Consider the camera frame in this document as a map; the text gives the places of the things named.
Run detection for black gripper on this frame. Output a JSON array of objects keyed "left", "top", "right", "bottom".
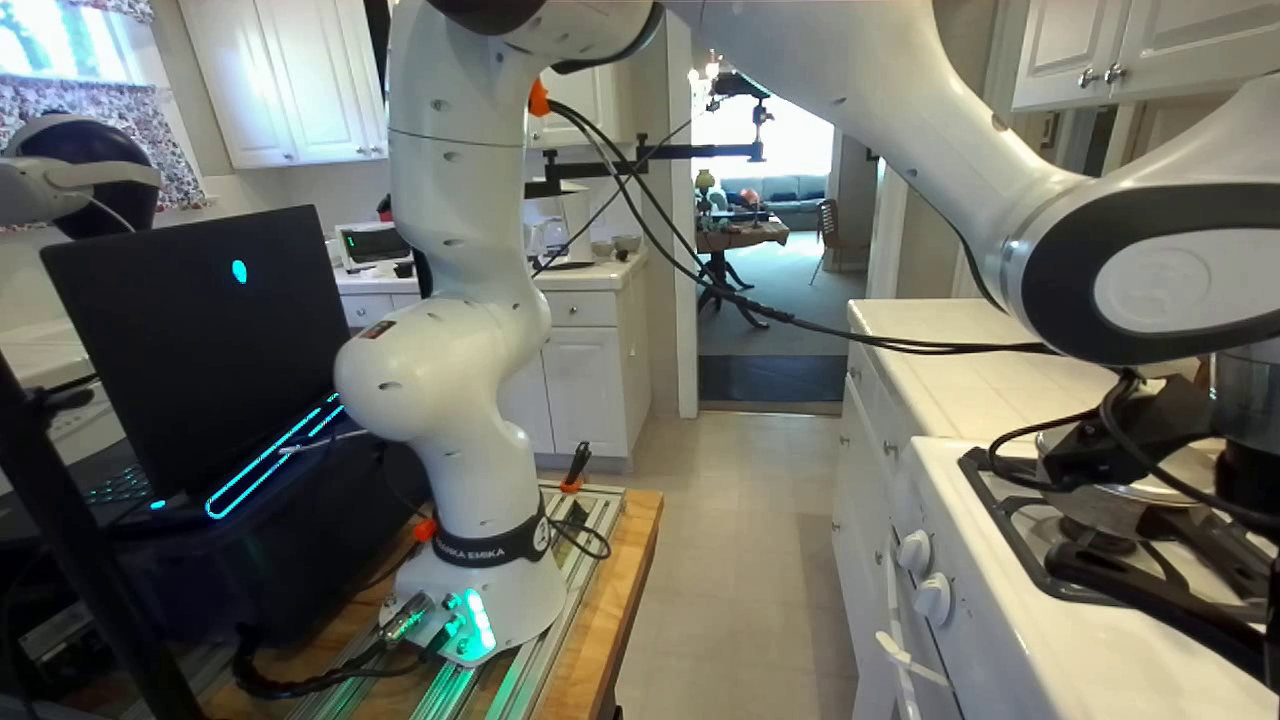
[{"left": 1214, "top": 434, "right": 1280, "bottom": 529}]

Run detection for silver metal pot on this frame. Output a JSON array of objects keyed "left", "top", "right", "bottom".
[{"left": 1045, "top": 485, "right": 1214, "bottom": 539}]

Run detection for white gas stove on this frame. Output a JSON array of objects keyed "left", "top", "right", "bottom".
[{"left": 906, "top": 433, "right": 1280, "bottom": 720}]

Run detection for white stove knob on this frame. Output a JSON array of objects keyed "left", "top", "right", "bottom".
[
  {"left": 894, "top": 529, "right": 935, "bottom": 575},
  {"left": 914, "top": 572, "right": 960, "bottom": 633}
]

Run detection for white tiled counter cabinet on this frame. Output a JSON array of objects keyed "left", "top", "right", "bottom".
[{"left": 828, "top": 290, "right": 1280, "bottom": 720}]

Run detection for gray sofa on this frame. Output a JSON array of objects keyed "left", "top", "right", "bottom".
[{"left": 757, "top": 170, "right": 834, "bottom": 232}]

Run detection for wooden table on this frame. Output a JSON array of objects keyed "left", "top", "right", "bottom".
[{"left": 197, "top": 485, "right": 669, "bottom": 720}]

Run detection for white base kitchen cabinets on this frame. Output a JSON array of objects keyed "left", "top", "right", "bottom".
[{"left": 333, "top": 253, "right": 658, "bottom": 465}]

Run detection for black countertop device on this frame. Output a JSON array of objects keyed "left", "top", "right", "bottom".
[{"left": 333, "top": 219, "right": 415, "bottom": 268}]

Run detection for black laptop cyan lights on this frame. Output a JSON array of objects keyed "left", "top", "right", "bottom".
[{"left": 38, "top": 199, "right": 373, "bottom": 529}]

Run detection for black tripod leg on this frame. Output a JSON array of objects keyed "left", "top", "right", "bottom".
[{"left": 0, "top": 351, "right": 203, "bottom": 720}]

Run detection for black white VR headset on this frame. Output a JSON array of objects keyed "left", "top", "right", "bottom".
[{"left": 0, "top": 115, "right": 164, "bottom": 243}]

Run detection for bright window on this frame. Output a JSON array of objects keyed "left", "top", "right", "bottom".
[{"left": 0, "top": 0, "right": 158, "bottom": 91}]

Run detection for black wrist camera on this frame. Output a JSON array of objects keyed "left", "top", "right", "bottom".
[{"left": 1038, "top": 370, "right": 1220, "bottom": 490}]

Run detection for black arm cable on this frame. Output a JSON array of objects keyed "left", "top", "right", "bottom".
[{"left": 540, "top": 91, "right": 1280, "bottom": 545}]

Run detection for white wall cabinet with knobs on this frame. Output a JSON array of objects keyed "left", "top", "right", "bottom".
[{"left": 1010, "top": 0, "right": 1280, "bottom": 115}]

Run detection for dark pedestal table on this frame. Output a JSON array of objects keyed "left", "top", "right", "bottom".
[{"left": 691, "top": 203, "right": 791, "bottom": 334}]

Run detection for small black stand camera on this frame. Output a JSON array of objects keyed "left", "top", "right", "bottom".
[{"left": 705, "top": 62, "right": 781, "bottom": 132}]

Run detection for red handled clamp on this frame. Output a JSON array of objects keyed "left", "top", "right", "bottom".
[{"left": 556, "top": 434, "right": 598, "bottom": 501}]

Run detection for black camera stand frame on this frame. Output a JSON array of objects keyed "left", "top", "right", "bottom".
[{"left": 525, "top": 126, "right": 771, "bottom": 208}]

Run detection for black base cable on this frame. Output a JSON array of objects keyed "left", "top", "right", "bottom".
[{"left": 232, "top": 623, "right": 446, "bottom": 703}]

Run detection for white wall cabinets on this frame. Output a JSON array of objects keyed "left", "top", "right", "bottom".
[{"left": 172, "top": 0, "right": 633, "bottom": 177}]

